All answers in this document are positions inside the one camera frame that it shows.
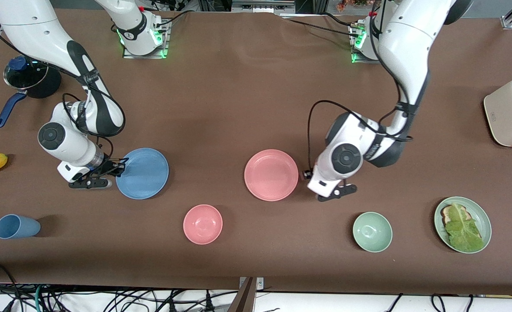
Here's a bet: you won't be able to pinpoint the black pot with blue handle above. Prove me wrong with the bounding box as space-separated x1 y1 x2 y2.
0 54 62 129

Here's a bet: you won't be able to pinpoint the cream toaster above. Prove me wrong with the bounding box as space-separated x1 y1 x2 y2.
483 76 512 148

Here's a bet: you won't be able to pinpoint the grey metal box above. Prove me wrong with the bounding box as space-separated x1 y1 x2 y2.
231 0 295 13

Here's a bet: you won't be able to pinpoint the blue shallow bowl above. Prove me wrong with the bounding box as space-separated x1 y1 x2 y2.
116 148 170 200

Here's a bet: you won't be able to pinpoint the small metal bracket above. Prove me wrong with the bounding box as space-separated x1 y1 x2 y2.
239 276 264 290

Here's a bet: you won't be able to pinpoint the green plate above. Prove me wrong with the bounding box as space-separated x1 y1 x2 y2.
434 196 492 254

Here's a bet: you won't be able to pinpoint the black base cable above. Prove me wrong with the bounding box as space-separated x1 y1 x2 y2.
281 16 360 39
152 10 191 33

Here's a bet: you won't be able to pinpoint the blue cup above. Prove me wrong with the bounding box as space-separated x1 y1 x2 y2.
0 214 41 240

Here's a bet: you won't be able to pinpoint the green lettuce leaf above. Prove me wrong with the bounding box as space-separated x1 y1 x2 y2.
444 202 485 253

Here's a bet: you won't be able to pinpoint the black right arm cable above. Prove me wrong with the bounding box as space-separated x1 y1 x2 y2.
0 35 126 174

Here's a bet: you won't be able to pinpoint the glass lid with blue knob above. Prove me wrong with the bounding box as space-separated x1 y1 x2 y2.
3 55 49 90

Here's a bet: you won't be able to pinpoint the pink shallow bowl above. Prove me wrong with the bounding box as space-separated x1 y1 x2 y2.
244 149 299 202

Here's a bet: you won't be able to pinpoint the small pink bowl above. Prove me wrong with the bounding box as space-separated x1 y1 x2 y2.
183 204 223 245

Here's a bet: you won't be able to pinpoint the small green bowl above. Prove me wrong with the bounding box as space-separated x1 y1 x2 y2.
353 211 393 253

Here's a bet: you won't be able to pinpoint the grey metal strut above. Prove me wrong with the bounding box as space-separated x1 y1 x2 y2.
228 277 256 312

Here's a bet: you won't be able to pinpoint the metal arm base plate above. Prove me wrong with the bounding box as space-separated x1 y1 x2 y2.
123 19 170 59
350 24 380 65

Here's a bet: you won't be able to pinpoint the toasted bread slice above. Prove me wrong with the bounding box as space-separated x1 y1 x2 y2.
441 205 471 226

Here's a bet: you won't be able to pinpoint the orange artificial flowers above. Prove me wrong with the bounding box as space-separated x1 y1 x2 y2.
336 0 369 11

